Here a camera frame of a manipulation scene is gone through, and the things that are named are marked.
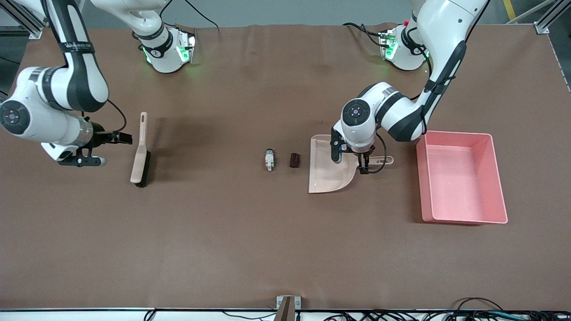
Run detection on beige brush black bristles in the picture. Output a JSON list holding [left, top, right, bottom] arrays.
[[130, 111, 152, 188]]

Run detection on beige plastic dustpan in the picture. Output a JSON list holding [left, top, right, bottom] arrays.
[[308, 134, 394, 194]]

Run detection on pink plastic bin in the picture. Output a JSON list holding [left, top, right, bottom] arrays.
[[416, 130, 509, 225]]

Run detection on brown table mat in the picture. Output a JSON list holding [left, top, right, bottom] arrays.
[[0, 22, 571, 311]]

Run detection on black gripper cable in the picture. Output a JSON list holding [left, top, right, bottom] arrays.
[[368, 133, 387, 175], [106, 99, 128, 134]]

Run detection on black arm base cable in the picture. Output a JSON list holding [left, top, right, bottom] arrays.
[[160, 0, 220, 33], [342, 22, 389, 48]]

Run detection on aluminium frame profile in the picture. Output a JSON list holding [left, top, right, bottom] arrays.
[[533, 0, 571, 36], [0, 0, 46, 40]]

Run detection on tangled black cable bundle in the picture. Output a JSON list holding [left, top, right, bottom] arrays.
[[322, 297, 571, 321]]

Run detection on metal table edge bracket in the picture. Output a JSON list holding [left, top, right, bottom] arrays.
[[276, 296, 302, 321]]

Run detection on thin black table-edge cable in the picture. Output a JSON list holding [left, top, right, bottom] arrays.
[[143, 309, 277, 321]]

